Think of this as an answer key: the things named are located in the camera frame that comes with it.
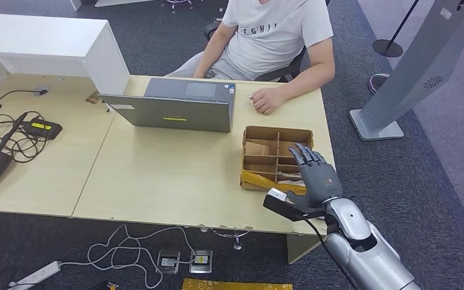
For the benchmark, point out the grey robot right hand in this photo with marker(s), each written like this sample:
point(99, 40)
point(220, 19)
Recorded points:
point(320, 182)

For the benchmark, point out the person's left hand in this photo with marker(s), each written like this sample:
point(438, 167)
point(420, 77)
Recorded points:
point(268, 100)

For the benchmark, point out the person's right forearm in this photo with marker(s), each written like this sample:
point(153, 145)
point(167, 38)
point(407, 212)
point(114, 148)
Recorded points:
point(212, 52)

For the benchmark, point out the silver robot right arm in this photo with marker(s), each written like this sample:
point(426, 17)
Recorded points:
point(368, 252)

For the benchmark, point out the person's left forearm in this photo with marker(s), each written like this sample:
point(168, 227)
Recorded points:
point(312, 78)

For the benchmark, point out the white card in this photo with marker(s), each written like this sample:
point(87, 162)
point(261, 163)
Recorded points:
point(290, 183)
point(290, 175)

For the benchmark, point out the person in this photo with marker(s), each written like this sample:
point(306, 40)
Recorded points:
point(272, 40)

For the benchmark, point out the cardboard divider box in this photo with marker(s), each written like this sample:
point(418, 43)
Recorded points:
point(262, 138)

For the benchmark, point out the beige desk leg panel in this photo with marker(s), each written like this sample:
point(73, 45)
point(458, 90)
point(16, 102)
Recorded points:
point(302, 248)

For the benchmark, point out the grey laptop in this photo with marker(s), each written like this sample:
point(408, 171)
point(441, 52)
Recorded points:
point(176, 110)

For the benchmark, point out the chrome desk foot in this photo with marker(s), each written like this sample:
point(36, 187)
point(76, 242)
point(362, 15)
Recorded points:
point(237, 242)

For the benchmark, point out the black stanchion pole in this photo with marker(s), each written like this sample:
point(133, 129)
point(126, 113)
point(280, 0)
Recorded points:
point(387, 48)

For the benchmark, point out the yellow taped package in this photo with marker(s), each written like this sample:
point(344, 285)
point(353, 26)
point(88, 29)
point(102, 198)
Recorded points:
point(236, 285)

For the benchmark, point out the chrome chair base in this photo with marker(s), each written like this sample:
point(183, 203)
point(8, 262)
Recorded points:
point(174, 5)

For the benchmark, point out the metal floor socket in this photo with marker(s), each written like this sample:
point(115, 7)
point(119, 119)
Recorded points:
point(201, 262)
point(169, 262)

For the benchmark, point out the grey kiosk stand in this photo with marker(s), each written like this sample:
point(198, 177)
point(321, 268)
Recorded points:
point(424, 60)

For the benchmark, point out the white furniture base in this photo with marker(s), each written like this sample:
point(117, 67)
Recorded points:
point(120, 2)

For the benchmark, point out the grey desk grommet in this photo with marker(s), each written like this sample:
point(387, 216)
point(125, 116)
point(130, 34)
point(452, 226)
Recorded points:
point(42, 87)

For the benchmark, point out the black adapter with yellow label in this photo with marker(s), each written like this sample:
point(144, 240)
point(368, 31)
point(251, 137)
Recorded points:
point(43, 129)

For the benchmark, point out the white counter shelf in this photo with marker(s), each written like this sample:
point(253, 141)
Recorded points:
point(48, 44)

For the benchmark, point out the black yellow tool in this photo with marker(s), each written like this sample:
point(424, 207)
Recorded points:
point(107, 286)

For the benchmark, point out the white power strip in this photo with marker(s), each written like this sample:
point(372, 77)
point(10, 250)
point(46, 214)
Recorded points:
point(36, 276)

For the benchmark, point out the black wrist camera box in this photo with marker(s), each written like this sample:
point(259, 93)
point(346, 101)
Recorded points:
point(284, 208)

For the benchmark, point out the small brown bracket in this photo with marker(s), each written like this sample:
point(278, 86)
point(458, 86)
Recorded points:
point(94, 97)

